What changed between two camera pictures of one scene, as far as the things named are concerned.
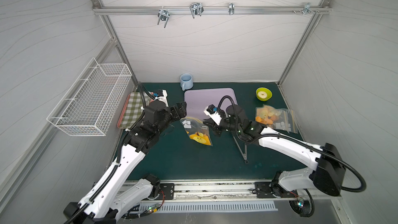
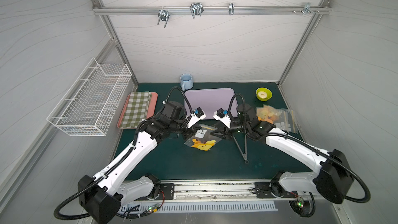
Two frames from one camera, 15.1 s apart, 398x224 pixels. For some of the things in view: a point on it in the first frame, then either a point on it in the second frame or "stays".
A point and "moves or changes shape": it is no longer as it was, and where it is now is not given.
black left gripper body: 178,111 → 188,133
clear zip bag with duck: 197,130 moves or changes shape
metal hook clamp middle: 196,8 stays
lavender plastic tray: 197,100 stays
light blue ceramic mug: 186,81 stays
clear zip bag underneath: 267,115 stays
